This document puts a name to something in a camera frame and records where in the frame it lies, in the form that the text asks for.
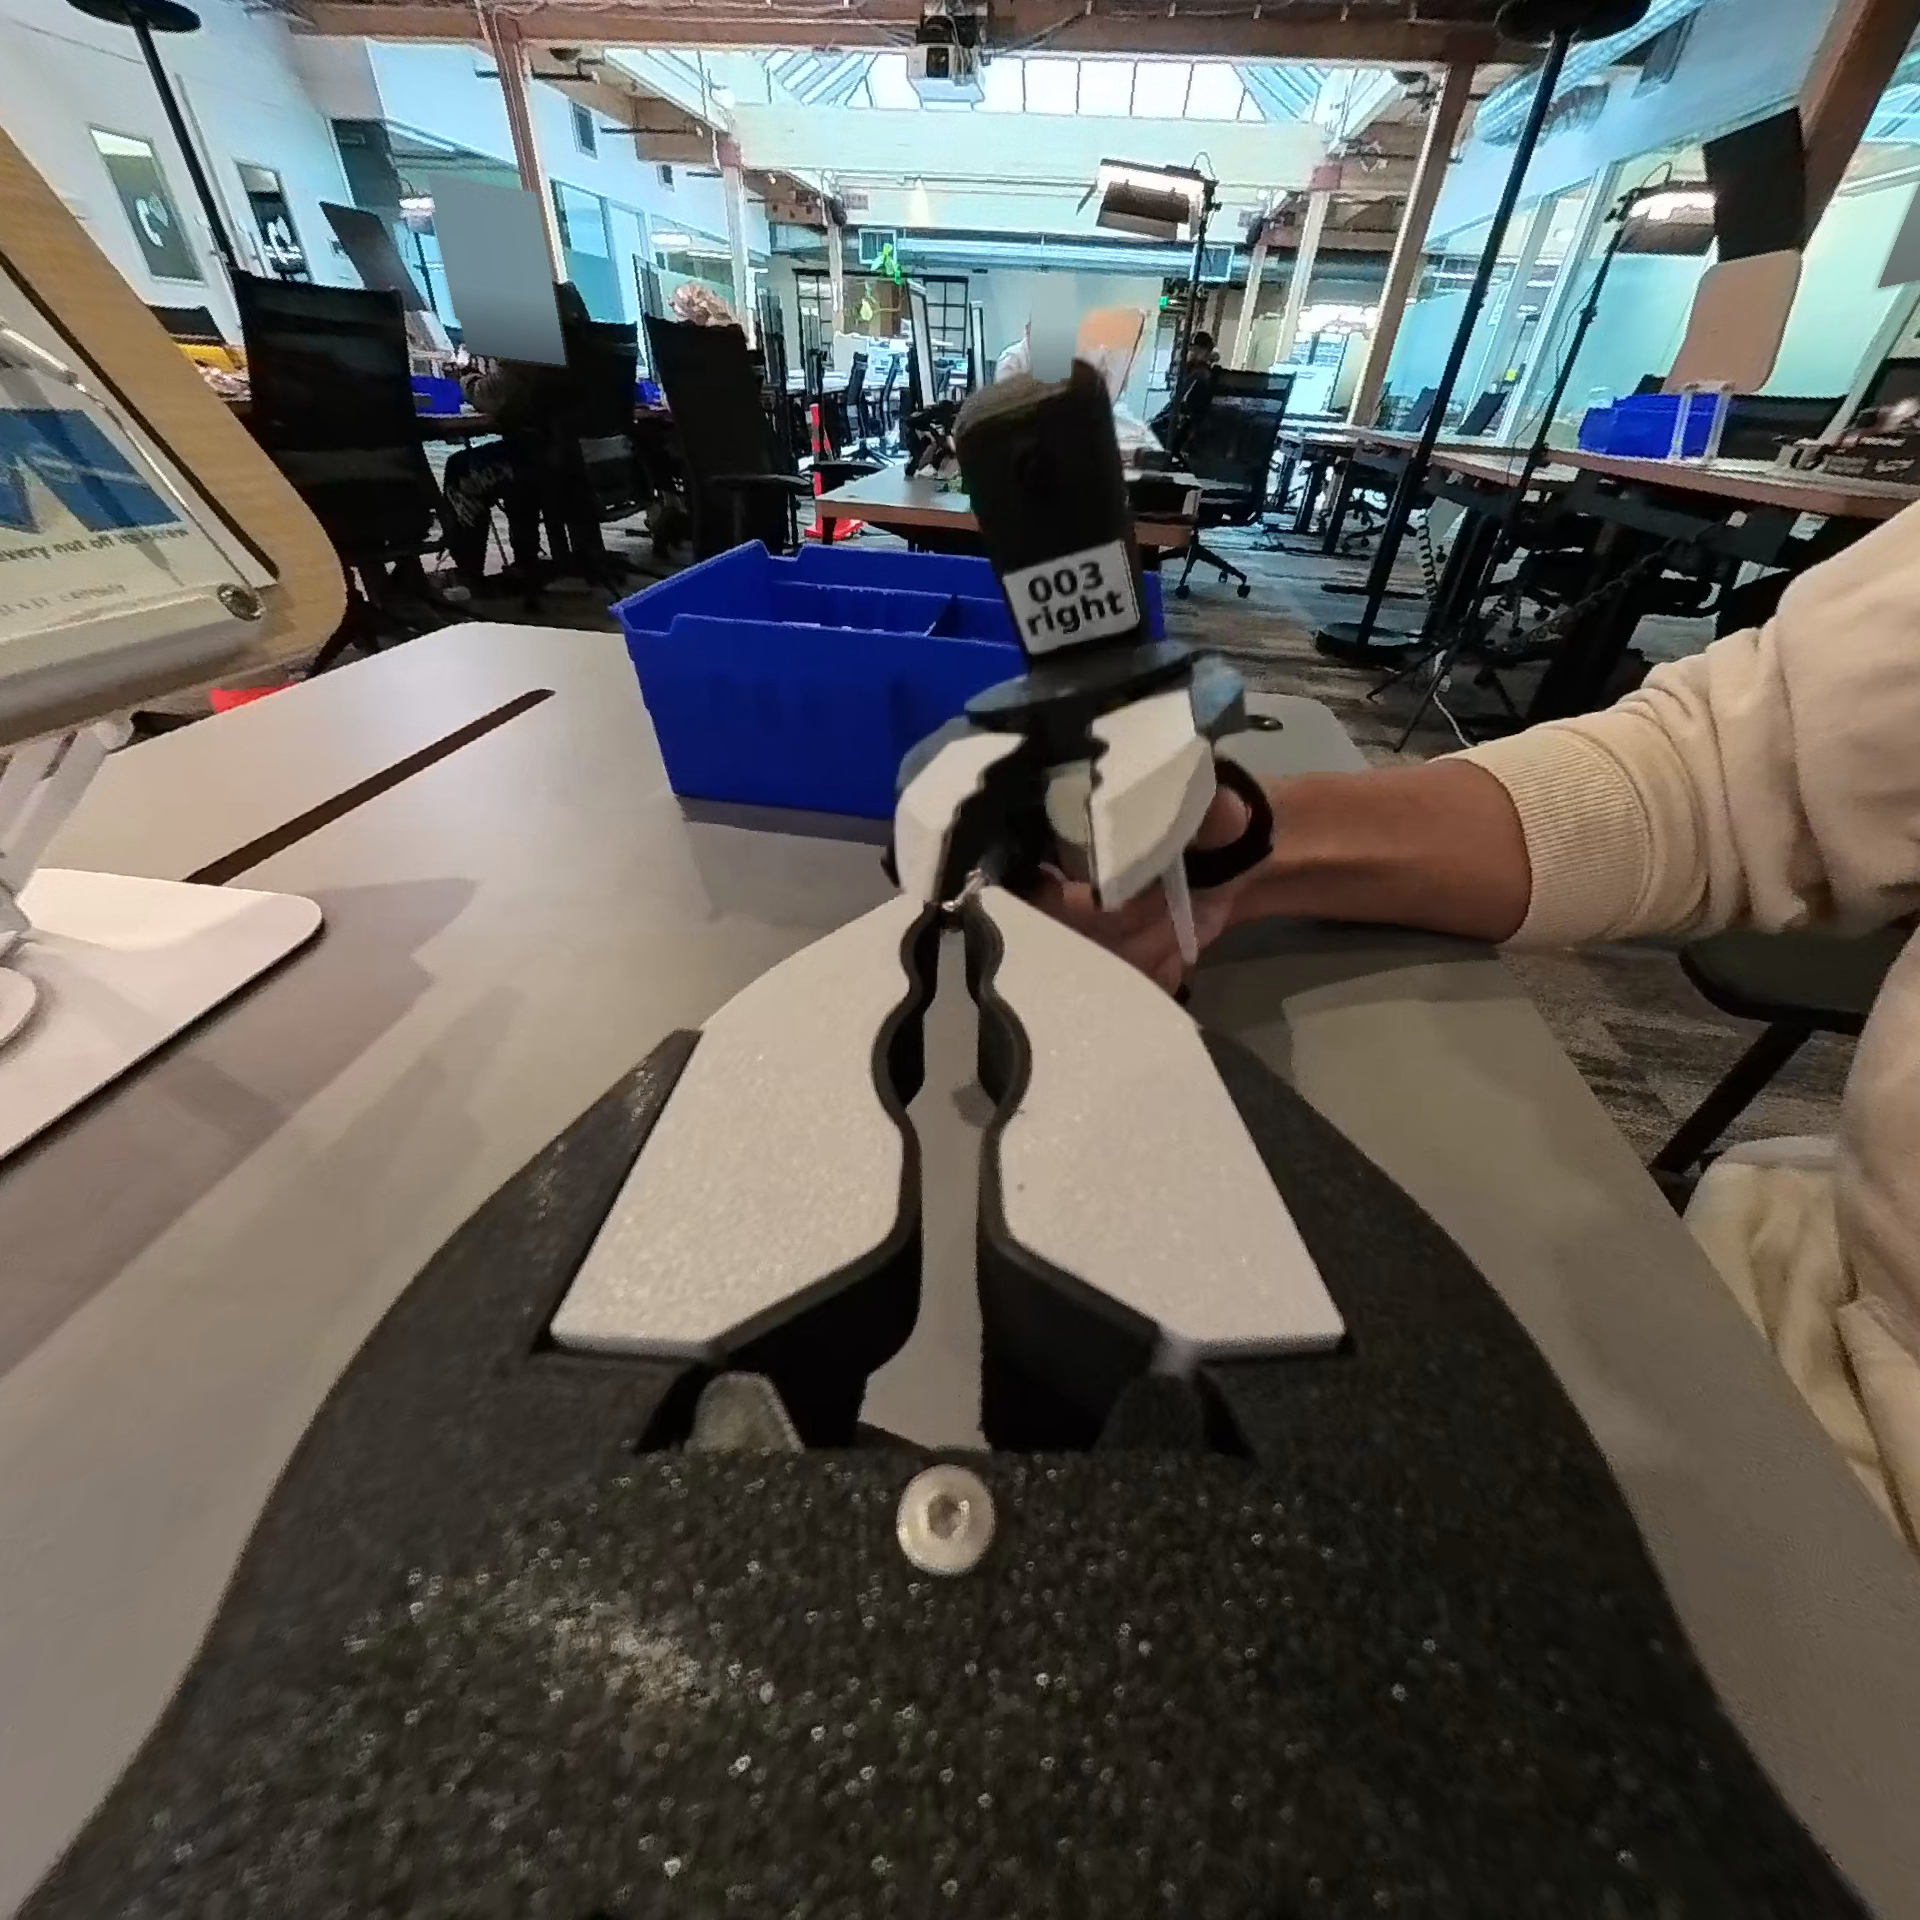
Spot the printed instruction sheet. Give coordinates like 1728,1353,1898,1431
0,256,279,640

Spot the tall black light pole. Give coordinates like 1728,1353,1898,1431
1320,0,1654,662
89,0,250,278

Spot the person's right hand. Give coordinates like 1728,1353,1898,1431
1042,773,1320,1004

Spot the wooden backing board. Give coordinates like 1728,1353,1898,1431
0,127,351,736

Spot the blue plastic bin with dividers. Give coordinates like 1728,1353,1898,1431
610,540,1172,824

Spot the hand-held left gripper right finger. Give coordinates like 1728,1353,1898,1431
971,908,1346,1364

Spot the black mesh office chair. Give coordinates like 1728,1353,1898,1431
646,315,812,558
232,269,436,601

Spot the studio light panel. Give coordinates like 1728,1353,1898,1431
1096,158,1225,241

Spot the black folding chair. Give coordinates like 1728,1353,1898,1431
1649,928,1876,1208

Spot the rounded wooden panel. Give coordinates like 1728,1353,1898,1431
1665,246,1801,396

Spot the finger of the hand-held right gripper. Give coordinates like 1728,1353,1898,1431
1048,702,1216,911
897,732,1025,909

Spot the row of blue bins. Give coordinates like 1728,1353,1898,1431
1575,392,1720,459

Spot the long wooden desk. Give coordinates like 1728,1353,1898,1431
1282,423,1920,527

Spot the person's right forearm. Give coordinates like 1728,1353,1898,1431
1289,495,1920,950

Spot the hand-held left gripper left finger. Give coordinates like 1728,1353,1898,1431
552,901,924,1359

